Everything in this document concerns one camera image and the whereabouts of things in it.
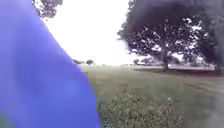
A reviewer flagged round dark tree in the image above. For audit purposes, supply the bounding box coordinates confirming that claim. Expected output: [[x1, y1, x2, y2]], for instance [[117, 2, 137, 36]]
[[116, 0, 208, 72]]

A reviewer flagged lone spreading tree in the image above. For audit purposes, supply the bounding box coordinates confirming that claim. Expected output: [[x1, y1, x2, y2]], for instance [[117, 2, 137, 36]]
[[31, 0, 64, 20]]

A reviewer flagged green grass field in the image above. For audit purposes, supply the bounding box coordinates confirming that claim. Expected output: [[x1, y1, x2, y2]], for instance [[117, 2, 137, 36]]
[[79, 63, 224, 128]]

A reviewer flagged blue cloth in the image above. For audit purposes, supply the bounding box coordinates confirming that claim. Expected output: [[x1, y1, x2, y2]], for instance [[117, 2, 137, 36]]
[[0, 0, 103, 128]]

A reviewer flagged row of distant trees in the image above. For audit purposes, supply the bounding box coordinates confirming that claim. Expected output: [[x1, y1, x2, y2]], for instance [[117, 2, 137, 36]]
[[72, 58, 95, 66]]

